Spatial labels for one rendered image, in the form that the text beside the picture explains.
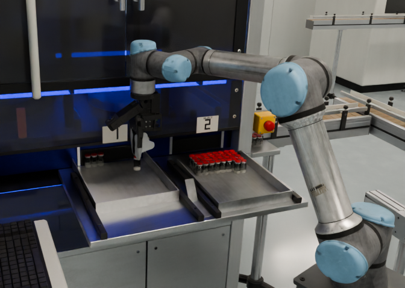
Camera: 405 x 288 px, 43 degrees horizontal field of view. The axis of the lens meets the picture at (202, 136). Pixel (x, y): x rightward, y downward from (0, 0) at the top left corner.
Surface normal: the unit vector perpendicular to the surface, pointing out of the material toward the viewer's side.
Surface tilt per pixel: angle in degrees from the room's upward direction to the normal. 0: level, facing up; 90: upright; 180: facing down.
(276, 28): 90
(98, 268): 90
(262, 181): 0
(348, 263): 97
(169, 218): 0
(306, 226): 0
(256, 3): 90
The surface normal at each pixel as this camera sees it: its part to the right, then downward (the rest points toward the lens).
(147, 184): 0.05, -0.93
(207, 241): 0.41, 0.35
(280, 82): -0.64, 0.13
